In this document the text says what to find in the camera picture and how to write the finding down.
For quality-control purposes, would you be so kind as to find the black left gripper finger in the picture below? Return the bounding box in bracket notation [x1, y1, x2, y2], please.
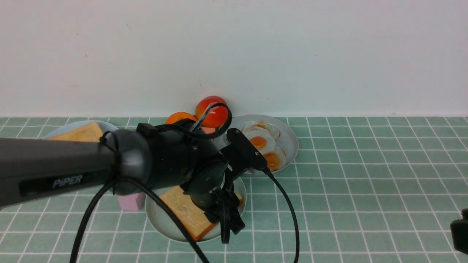
[219, 197, 245, 244]

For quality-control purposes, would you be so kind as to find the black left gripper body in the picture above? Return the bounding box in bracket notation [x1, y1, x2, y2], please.
[181, 146, 238, 223]

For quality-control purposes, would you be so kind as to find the toast slice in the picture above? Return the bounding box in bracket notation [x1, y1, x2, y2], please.
[158, 185, 244, 242]
[45, 121, 104, 142]

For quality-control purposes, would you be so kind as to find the fried egg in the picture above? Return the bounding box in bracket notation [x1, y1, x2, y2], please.
[241, 121, 281, 140]
[242, 127, 276, 155]
[263, 146, 287, 172]

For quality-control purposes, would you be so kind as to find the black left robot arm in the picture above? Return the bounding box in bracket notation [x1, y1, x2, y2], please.
[0, 123, 245, 244]

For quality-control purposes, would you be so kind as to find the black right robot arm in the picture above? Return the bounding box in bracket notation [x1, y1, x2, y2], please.
[450, 209, 468, 255]

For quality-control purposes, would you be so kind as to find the salmon pink cube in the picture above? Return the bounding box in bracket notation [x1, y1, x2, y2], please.
[201, 127, 216, 134]

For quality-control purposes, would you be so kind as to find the red tomato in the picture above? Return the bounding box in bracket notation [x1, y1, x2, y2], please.
[195, 95, 228, 129]

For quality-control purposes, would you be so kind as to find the green plate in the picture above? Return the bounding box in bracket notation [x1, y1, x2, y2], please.
[145, 178, 248, 244]

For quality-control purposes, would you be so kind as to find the orange fruit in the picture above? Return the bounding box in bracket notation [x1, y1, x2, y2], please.
[165, 111, 197, 125]

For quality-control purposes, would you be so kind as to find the grey egg plate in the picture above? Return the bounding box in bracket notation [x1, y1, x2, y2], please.
[230, 114, 299, 174]

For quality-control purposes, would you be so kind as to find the light blue bread plate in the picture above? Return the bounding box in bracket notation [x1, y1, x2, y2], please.
[43, 120, 118, 140]

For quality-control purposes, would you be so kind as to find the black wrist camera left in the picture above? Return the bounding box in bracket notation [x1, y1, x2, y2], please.
[220, 128, 268, 180]

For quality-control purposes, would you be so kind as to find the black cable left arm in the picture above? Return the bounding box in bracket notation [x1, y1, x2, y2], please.
[69, 103, 300, 263]

